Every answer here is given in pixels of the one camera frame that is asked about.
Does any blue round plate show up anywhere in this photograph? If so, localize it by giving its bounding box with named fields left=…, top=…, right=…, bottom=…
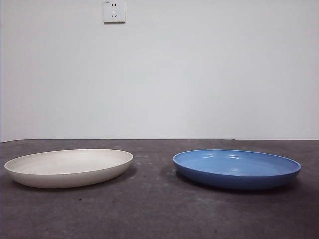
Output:
left=172, top=149, right=302, bottom=192

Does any white wall socket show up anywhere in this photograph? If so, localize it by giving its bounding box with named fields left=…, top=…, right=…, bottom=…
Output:
left=103, top=0, right=126, bottom=25

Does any white round plate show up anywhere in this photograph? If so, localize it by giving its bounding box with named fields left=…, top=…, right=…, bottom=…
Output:
left=4, top=148, right=134, bottom=189

